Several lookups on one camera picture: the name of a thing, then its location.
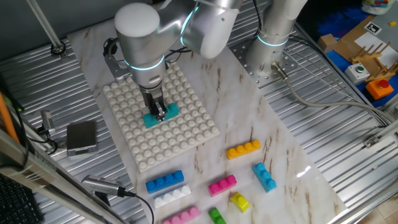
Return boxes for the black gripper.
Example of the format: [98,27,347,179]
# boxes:
[139,84,169,122]

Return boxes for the teal four-stud block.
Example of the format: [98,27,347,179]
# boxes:
[142,102,180,129]

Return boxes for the white studded baseplate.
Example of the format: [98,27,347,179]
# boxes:
[102,58,221,174]

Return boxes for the blue four-stud block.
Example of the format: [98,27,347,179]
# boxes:
[145,170,185,194]

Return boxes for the marble pattern board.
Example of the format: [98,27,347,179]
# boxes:
[67,4,348,224]

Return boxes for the silver digital scale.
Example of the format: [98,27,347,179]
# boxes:
[66,120,99,157]

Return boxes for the white four-stud block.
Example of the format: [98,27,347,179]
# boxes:
[153,184,192,209]

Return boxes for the orange four-stud block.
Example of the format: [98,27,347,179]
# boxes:
[225,139,262,161]

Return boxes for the magenta three-stud block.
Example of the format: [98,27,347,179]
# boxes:
[207,174,238,198]

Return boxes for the pink four-stud block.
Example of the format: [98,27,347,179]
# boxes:
[160,205,201,224]

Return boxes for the green two-stud block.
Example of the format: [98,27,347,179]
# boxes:
[208,207,227,224]

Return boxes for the yellow two-stud block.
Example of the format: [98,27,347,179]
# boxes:
[229,192,251,213]

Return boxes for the light blue three-stud block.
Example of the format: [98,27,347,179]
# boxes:
[251,162,277,194]

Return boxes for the aluminium tripod pole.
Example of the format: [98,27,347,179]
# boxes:
[26,0,68,60]

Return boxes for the orange pole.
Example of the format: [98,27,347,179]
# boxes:
[0,91,20,144]

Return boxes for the black keyboard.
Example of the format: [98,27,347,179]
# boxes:
[0,174,44,224]

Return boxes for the small cardboard box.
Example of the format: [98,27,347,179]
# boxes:
[317,33,338,54]

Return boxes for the brown cardboard sheet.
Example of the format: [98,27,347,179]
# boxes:
[323,15,377,63]

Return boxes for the white box green button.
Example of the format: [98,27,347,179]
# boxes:
[344,62,371,85]

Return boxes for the wooden peg rack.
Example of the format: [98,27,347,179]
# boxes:
[350,41,398,82]

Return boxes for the white paper sheet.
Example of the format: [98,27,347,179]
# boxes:
[354,30,398,68]

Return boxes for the orange box red button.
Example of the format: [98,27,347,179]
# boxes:
[365,78,395,101]

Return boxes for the black white marker tag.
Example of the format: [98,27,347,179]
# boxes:
[363,21,382,35]

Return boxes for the clear container colourful contents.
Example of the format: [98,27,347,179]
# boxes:
[360,0,397,16]

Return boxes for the grey studded board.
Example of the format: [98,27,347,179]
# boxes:
[371,14,398,52]

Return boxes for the black camera cable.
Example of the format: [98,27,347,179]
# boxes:
[124,190,155,224]

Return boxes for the silver camera on stand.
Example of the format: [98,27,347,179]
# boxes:
[81,174,127,206]

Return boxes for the perforated robot base plate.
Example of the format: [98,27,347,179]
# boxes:
[229,37,299,88]

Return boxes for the small silver camera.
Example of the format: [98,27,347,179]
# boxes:
[40,110,56,135]

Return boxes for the black ring on pole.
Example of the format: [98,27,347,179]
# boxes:
[50,40,67,57]

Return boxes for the aluminium frame beam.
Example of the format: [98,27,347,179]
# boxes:
[0,129,125,224]

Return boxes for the black cable bundle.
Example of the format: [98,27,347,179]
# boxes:
[254,0,262,35]

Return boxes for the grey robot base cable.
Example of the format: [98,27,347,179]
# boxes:
[271,61,394,125]

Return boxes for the small aluminium corner bracket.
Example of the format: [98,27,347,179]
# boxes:
[363,135,382,149]

